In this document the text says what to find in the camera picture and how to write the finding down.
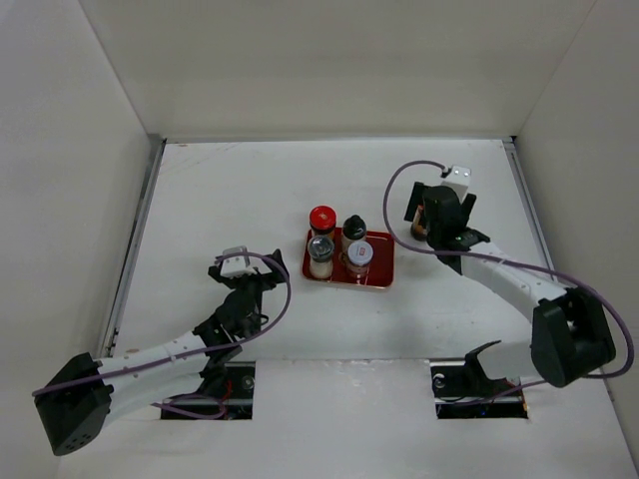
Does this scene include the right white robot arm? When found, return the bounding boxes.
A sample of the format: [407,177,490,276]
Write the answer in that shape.
[404,182,616,387]

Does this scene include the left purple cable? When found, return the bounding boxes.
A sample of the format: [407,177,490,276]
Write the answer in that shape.
[30,252,294,398]

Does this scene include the clear bottle white contents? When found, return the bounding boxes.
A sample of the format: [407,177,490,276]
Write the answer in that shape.
[307,236,334,279]

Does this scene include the left aluminium rail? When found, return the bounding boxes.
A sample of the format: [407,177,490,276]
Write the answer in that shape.
[96,134,167,357]

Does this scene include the chili sauce jar red lid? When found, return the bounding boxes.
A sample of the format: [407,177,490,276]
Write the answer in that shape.
[410,205,427,242]

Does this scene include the purple cable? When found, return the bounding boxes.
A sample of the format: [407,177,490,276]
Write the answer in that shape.
[30,252,294,398]
[382,160,635,400]

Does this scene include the right aluminium rail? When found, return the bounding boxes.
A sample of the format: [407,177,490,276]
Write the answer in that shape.
[502,137,556,270]

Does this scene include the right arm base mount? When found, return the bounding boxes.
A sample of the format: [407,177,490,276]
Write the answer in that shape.
[430,341,528,420]

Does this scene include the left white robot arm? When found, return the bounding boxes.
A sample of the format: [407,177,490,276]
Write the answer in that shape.
[33,247,291,457]

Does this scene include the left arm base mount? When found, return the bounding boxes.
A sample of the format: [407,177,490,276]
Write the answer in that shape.
[160,362,257,421]

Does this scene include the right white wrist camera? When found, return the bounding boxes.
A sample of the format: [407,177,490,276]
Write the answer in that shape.
[440,165,471,203]

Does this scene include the small jar white lid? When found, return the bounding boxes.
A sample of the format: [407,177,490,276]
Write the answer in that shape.
[345,240,374,284]

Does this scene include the dark sauce jar red lid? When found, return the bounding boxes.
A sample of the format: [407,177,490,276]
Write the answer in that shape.
[309,205,336,240]

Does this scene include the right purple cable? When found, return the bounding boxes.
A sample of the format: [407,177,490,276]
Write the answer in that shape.
[382,160,635,400]

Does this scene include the dark soy sauce bottle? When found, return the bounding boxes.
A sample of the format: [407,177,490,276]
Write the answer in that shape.
[340,215,367,253]

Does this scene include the red rectangular tray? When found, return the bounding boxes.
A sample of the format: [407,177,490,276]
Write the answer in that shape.
[301,227,394,289]

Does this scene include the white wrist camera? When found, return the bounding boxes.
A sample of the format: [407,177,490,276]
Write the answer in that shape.
[440,165,471,203]
[216,245,256,278]

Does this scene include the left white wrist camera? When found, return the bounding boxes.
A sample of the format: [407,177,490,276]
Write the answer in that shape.
[216,245,256,278]

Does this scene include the aluminium rail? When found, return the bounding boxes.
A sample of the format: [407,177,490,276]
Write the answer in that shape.
[502,137,556,270]
[96,134,167,357]

